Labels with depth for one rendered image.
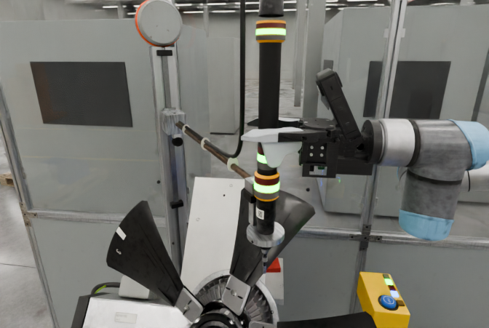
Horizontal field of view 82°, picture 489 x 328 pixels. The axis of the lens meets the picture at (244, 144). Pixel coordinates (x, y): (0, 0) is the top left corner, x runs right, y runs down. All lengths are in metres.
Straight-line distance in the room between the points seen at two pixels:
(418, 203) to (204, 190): 0.67
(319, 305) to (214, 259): 0.86
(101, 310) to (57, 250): 1.01
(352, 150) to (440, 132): 0.12
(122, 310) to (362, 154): 0.72
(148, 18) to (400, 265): 1.49
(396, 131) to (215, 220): 0.66
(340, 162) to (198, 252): 0.62
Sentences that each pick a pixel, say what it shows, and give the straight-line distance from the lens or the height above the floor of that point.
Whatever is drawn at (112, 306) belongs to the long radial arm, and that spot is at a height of 1.13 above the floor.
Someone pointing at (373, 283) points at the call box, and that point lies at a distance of 1.09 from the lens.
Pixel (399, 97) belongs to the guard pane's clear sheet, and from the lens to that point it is 1.27.
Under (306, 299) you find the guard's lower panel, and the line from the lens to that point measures 1.66.
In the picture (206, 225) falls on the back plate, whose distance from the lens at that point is 0.97.
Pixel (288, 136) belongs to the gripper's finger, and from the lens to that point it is 0.41.
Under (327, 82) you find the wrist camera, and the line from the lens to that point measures 0.44.
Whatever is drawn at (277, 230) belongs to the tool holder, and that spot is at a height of 1.46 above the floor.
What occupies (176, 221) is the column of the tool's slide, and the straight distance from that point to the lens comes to 1.31.
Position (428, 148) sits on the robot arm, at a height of 1.64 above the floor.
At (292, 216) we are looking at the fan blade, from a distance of 0.68.
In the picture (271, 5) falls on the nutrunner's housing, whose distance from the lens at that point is 0.44.
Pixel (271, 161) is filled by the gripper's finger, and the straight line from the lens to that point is 0.43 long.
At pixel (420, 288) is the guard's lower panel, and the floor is 0.72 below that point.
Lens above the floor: 1.77
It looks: 17 degrees down
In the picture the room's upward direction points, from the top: straight up
